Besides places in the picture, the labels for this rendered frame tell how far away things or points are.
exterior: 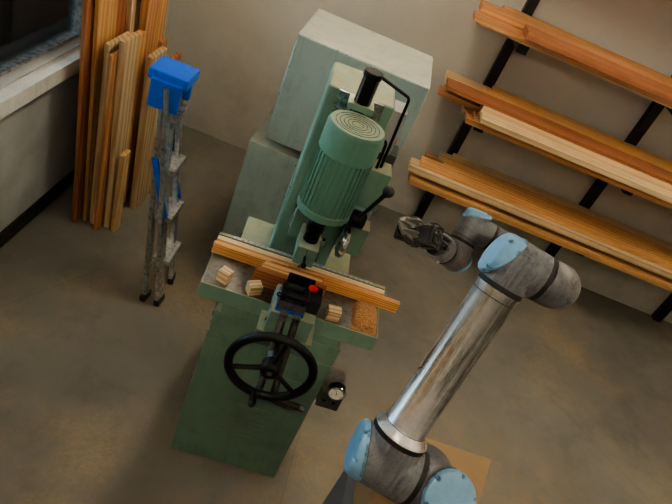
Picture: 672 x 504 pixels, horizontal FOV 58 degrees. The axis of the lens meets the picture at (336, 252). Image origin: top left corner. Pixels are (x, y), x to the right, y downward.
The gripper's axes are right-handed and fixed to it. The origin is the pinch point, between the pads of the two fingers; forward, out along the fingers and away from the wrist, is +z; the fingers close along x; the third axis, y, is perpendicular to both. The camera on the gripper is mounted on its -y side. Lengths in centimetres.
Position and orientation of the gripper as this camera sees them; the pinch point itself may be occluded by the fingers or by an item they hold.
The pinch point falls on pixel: (399, 221)
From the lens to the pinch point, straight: 180.8
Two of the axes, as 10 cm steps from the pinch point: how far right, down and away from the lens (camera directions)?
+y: 7.5, 1.0, -6.6
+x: -2.9, 9.4, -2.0
